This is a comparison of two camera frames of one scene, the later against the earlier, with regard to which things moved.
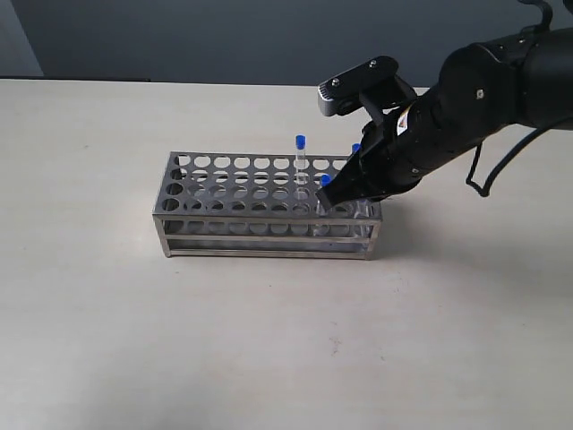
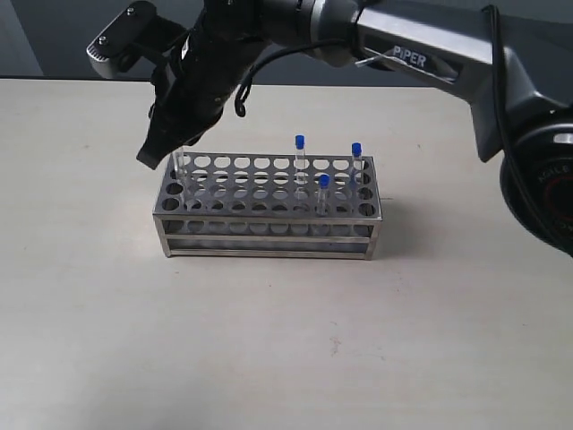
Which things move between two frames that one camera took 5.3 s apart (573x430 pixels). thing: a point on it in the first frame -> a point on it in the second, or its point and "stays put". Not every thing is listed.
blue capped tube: (301, 141) stays put
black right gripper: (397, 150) -> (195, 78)
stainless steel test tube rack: (260, 205) stays put
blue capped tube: (363, 211) -> (180, 167)
